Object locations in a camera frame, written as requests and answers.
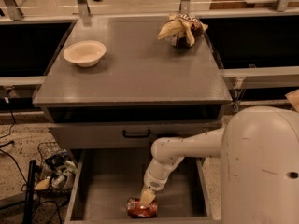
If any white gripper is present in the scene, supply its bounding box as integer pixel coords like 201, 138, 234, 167
140, 171, 167, 206

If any red coke can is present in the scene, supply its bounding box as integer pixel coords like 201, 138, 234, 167
126, 197, 158, 218

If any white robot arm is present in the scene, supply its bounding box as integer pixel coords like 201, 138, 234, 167
141, 106, 299, 224

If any grey open middle drawer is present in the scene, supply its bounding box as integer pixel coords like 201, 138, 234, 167
64, 147, 221, 224

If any grey top drawer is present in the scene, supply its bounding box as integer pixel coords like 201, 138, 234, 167
50, 120, 221, 149

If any grey cabinet with counter top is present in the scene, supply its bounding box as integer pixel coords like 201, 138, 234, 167
32, 15, 233, 165

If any white paper bowl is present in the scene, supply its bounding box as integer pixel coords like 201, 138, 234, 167
64, 40, 107, 67

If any brown chip bag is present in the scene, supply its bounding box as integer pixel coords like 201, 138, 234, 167
157, 14, 208, 47

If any black drawer handle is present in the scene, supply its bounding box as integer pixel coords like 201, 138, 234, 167
122, 129, 151, 139

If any wire basket with items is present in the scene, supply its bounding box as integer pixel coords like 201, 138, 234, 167
35, 142, 77, 195

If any black stand post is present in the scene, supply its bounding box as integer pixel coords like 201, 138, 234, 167
22, 160, 36, 224

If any black floor cable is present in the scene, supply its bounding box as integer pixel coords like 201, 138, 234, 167
0, 87, 29, 185

